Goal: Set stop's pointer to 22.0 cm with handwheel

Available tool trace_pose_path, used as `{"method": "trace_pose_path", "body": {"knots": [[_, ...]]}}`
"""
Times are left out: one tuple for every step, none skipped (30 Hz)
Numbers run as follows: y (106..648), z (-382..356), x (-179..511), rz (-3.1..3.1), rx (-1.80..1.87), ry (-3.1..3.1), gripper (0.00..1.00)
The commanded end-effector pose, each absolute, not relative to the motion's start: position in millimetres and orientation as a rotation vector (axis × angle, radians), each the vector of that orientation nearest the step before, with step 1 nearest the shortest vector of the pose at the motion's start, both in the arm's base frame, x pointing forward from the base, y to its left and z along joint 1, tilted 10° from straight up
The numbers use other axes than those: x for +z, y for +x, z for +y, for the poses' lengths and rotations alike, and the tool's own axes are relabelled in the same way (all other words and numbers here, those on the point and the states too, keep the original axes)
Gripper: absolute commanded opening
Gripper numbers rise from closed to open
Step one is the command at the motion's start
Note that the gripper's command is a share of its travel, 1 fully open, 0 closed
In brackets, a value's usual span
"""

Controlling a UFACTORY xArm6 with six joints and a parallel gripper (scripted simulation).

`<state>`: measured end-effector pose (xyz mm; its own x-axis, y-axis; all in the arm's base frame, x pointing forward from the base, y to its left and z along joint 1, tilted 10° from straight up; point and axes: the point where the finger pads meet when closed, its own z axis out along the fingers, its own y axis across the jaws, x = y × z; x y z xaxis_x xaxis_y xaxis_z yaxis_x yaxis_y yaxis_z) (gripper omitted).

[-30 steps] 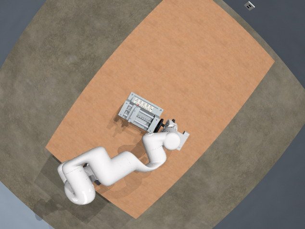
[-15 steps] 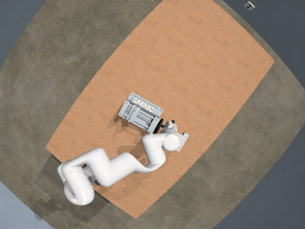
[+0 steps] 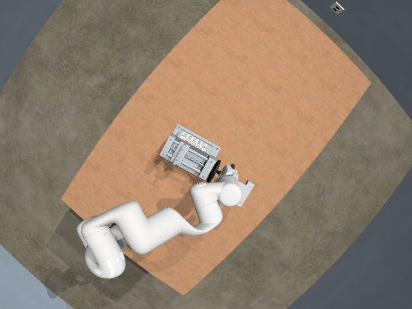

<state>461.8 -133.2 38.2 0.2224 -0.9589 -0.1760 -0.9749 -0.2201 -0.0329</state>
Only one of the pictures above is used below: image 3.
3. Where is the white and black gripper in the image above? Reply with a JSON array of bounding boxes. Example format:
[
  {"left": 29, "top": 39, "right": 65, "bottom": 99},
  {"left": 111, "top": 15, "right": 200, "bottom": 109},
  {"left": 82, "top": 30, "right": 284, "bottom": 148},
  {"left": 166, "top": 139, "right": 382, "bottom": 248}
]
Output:
[{"left": 215, "top": 164, "right": 238, "bottom": 182}]

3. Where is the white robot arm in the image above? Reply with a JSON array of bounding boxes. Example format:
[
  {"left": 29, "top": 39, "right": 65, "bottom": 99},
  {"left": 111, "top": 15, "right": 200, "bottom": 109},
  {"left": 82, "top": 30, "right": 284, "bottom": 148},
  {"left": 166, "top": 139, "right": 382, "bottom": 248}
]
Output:
[{"left": 77, "top": 172, "right": 255, "bottom": 278}]

